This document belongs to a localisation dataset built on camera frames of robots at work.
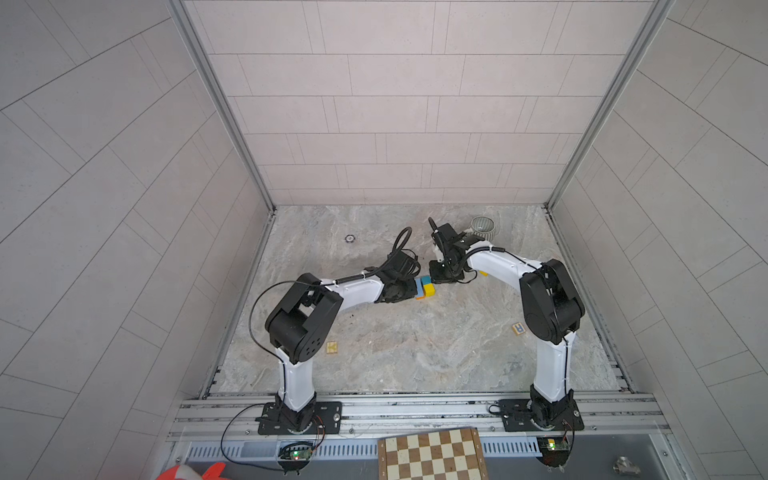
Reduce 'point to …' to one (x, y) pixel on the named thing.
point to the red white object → (182, 472)
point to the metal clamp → (624, 466)
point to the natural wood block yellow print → (331, 347)
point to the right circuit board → (553, 450)
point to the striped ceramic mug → (483, 225)
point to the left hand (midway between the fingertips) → (422, 287)
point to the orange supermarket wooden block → (420, 294)
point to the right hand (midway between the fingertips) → (432, 279)
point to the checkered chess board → (449, 454)
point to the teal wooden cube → (426, 279)
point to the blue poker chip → (349, 238)
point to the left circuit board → (295, 452)
